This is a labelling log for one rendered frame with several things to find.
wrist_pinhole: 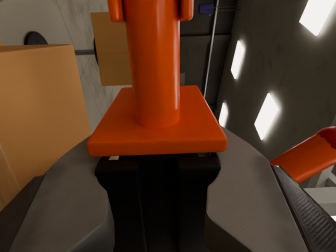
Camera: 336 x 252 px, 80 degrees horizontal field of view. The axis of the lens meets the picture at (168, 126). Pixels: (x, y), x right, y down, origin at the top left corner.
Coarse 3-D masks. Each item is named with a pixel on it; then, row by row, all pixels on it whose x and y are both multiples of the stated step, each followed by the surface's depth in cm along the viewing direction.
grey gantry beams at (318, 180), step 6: (330, 168) 249; (318, 174) 256; (324, 174) 253; (330, 174) 259; (312, 180) 267; (318, 180) 258; (324, 180) 258; (330, 180) 253; (312, 186) 268; (318, 186) 263; (330, 186) 253
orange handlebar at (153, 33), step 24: (120, 0) 7; (144, 0) 7; (168, 0) 7; (192, 0) 7; (144, 24) 7; (168, 24) 7; (144, 48) 8; (168, 48) 8; (144, 72) 8; (168, 72) 8; (144, 96) 9; (168, 96) 9; (144, 120) 9; (168, 120) 9
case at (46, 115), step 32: (0, 64) 16; (32, 64) 20; (64, 64) 27; (0, 96) 16; (32, 96) 20; (64, 96) 27; (0, 128) 16; (32, 128) 20; (64, 128) 26; (0, 160) 16; (32, 160) 20; (0, 192) 16
